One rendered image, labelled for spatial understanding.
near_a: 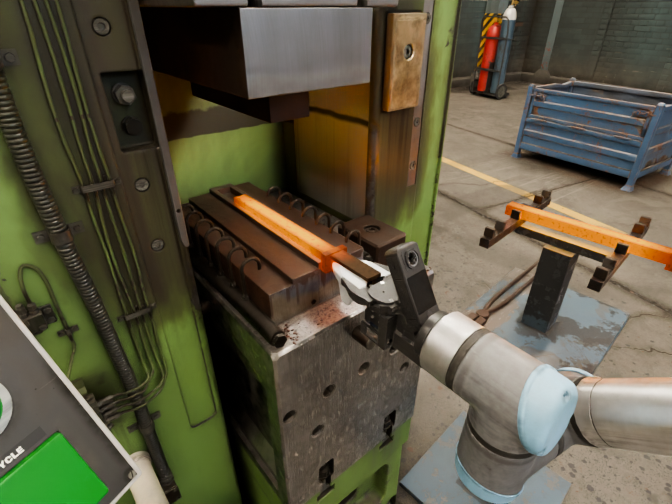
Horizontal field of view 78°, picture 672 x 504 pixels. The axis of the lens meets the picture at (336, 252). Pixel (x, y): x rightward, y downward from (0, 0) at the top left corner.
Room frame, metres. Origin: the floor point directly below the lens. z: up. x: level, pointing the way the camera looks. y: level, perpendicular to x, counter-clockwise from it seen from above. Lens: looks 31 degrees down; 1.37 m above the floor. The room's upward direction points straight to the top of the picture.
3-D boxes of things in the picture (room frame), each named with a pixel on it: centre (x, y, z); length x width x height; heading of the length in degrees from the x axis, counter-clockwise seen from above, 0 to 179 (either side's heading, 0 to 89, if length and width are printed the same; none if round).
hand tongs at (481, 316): (0.93, -0.51, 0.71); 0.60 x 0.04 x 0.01; 133
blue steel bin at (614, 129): (3.99, -2.50, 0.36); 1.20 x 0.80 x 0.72; 34
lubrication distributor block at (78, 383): (0.44, 0.39, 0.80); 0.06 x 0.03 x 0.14; 130
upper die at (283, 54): (0.74, 0.16, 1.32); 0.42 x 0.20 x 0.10; 40
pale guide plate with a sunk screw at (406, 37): (0.88, -0.13, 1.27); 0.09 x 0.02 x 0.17; 130
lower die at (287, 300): (0.74, 0.16, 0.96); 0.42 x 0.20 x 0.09; 40
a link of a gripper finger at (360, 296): (0.49, -0.04, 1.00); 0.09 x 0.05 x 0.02; 43
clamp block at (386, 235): (0.74, -0.07, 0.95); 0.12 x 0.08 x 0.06; 40
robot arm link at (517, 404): (0.33, -0.21, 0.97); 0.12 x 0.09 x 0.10; 40
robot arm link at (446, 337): (0.40, -0.15, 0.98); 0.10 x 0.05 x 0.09; 130
